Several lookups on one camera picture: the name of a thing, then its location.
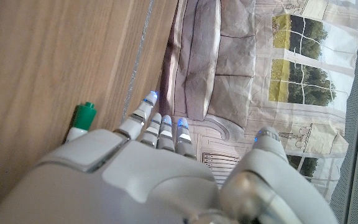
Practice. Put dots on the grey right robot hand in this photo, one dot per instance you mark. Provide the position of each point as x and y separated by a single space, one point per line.
154 186

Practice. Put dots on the green capped white marker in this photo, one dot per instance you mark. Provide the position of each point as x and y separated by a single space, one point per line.
84 118

